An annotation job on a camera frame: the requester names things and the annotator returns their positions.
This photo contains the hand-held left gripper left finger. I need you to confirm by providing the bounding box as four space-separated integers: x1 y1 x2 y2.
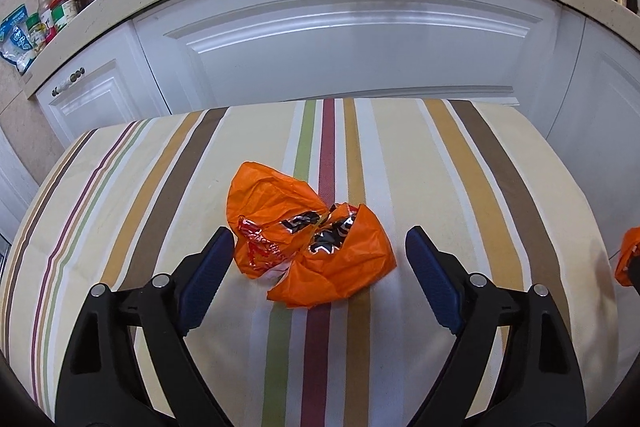
55 227 236 427

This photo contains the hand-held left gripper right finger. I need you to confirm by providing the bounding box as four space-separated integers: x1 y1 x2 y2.
405 226 587 427

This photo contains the orange plastic wrapper black print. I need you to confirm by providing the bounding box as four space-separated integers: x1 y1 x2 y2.
226 161 398 310

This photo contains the striped tablecloth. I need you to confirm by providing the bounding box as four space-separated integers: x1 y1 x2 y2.
0 98 621 427

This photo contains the small white drawer front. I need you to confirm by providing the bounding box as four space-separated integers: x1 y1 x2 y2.
37 27 171 148

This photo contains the white cabinet door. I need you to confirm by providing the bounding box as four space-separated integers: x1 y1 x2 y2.
545 14 640 248

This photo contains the green-lid jar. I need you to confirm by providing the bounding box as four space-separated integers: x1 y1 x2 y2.
26 13 46 52

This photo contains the blue snack packet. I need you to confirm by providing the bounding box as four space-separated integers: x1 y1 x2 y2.
0 4 38 75

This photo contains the red-lid jar green label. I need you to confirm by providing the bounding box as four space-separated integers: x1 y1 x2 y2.
50 0 79 30

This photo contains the small white ceramic drawer handle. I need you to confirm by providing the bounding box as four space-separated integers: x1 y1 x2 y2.
51 67 86 96

